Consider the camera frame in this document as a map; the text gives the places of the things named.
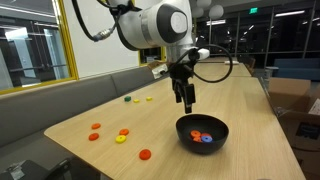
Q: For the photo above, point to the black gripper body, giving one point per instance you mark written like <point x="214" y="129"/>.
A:
<point x="180" y="75"/>

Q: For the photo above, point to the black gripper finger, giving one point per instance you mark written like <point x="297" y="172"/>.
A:
<point x="189" y="98"/>
<point x="177" y="96"/>

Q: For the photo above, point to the orange ring table corner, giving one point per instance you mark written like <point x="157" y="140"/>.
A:
<point x="145" y="154"/>

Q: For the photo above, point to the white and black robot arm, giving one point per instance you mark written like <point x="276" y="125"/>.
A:
<point x="166" y="24"/>

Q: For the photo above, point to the black bowl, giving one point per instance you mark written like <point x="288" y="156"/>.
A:
<point x="202" y="134"/>

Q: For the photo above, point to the middle wooden table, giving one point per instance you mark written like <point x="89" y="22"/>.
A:
<point x="219" y="70"/>

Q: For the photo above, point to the white plate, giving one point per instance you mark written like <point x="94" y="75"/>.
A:
<point x="233" y="62"/>

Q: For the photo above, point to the green cube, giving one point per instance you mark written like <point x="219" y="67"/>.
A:
<point x="127" y="98"/>

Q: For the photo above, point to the cardboard box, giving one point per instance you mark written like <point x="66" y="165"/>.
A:
<point x="297" y="109"/>

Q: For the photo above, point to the blue sofa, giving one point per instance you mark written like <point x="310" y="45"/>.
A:
<point x="298" y="68"/>

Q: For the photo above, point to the grey sofa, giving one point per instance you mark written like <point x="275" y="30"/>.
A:
<point x="52" y="124"/>

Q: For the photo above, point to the black device bottom left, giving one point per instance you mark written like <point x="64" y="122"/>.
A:
<point x="29" y="170"/>

